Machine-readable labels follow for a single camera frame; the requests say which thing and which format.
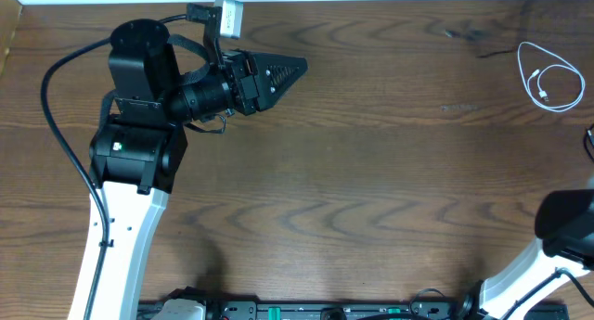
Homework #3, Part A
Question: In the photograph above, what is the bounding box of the white usb cable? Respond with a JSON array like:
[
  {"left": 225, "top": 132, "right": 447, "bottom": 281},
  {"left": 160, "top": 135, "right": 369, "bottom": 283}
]
[{"left": 516, "top": 41, "right": 587, "bottom": 114}]

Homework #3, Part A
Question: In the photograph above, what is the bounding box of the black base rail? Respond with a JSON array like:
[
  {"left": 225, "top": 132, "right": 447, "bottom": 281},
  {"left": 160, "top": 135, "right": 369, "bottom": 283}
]
[{"left": 136, "top": 287, "right": 457, "bottom": 320}]

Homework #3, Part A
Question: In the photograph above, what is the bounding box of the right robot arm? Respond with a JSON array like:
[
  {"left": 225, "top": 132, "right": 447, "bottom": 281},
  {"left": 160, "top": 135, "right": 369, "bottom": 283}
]
[{"left": 475, "top": 186, "right": 593, "bottom": 319}]

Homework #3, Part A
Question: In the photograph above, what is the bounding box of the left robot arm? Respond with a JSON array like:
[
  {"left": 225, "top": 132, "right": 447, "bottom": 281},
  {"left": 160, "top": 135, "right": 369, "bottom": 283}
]
[{"left": 69, "top": 19, "right": 308, "bottom": 319}]

